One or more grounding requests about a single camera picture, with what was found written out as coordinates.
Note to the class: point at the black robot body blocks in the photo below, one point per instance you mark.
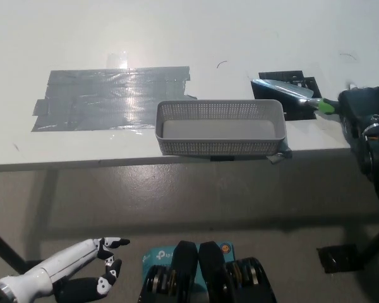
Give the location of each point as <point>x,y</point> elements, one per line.
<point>184,259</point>

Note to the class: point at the black tape patch on desk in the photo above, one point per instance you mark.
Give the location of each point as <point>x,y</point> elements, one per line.
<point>298,114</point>

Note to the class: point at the teal tp-link box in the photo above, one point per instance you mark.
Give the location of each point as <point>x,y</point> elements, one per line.
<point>154,257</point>

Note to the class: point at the small grey tape piece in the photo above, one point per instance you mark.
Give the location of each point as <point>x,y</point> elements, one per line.
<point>279,156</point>

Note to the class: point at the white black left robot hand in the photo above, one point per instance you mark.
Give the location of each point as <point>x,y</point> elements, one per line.
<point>60,260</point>

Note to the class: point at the grey perforated plastic basket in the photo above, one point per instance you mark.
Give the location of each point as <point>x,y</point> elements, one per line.
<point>221,146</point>

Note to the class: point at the black tape patch on floor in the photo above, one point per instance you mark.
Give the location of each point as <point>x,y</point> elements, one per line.
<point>339,259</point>

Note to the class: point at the large grey duct tape patch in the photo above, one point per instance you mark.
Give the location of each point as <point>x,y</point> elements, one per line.
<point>82,104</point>

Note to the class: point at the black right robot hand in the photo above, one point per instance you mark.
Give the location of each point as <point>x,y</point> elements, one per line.
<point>363,105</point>

